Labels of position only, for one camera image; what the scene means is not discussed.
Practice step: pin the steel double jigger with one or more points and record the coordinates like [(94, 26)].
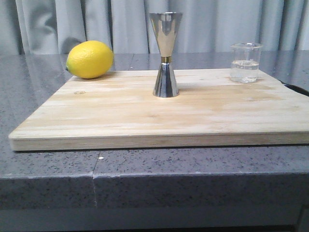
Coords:
[(165, 26)]

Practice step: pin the small glass beaker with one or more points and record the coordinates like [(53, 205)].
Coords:
[(245, 63)]

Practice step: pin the wooden cutting board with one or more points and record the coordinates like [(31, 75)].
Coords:
[(119, 110)]

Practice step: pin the yellow lemon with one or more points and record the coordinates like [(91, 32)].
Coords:
[(90, 59)]

